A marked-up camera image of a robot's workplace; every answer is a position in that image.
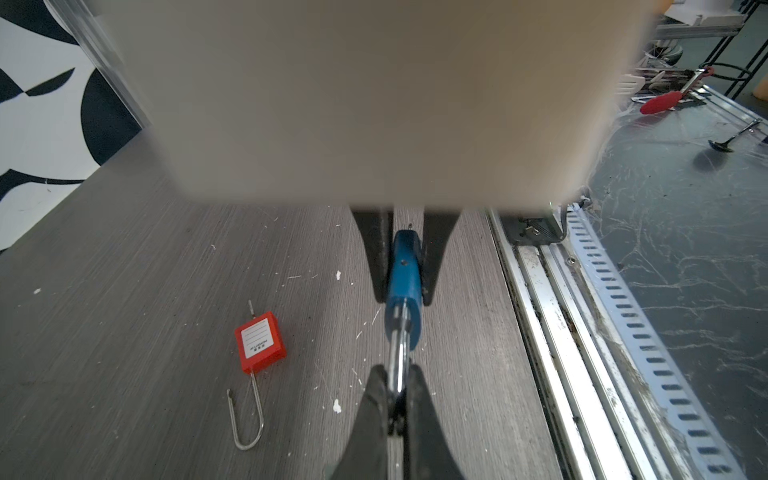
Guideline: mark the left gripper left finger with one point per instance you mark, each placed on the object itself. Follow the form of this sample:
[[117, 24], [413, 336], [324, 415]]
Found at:
[[366, 453]]

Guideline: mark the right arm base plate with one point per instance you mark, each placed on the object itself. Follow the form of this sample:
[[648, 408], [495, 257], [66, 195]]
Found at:
[[546, 229]]

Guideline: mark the black ladle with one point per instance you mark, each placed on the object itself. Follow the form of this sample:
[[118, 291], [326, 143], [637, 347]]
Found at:
[[725, 145]]

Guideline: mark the blue padlock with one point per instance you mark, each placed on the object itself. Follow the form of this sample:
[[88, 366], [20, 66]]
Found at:
[[403, 313]]

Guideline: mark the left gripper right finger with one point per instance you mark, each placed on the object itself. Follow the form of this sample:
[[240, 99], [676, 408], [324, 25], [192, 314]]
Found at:
[[426, 452]]

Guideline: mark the white cable duct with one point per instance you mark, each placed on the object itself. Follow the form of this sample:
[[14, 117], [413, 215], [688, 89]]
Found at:
[[676, 422]]

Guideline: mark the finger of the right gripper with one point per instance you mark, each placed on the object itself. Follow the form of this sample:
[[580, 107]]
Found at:
[[376, 229], [437, 229]]

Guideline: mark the red spatula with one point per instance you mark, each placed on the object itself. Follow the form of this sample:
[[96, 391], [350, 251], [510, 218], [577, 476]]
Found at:
[[669, 100]]

